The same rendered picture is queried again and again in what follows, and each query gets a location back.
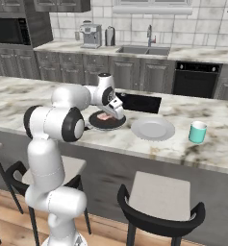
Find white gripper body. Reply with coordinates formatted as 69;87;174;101
107;103;126;121

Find pink raw steak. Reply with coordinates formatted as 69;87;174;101
96;111;113;122

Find black frying pan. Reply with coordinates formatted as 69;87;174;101
84;110;127;132

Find grey round plate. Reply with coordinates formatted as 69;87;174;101
130;115;176;142

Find black hob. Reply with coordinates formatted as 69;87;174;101
114;91;164;115

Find dark grey base cupboards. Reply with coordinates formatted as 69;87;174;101
0;47;228;102

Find grey double sink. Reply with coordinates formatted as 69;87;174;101
115;44;172;58

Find grey kettle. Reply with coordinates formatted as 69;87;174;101
104;25;116;47

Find silver coffee machine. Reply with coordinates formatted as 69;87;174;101
78;20;103;50

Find silver tap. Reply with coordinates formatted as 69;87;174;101
145;24;158;48

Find teal cup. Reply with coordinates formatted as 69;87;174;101
188;120;209;145

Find black dishwasher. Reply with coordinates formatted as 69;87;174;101
171;61;223;100

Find black microwave oven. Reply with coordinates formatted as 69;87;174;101
0;16;32;46

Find white window frame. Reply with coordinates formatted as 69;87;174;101
111;0;194;16

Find dark grey wall cupboards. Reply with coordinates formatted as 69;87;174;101
0;0;92;13

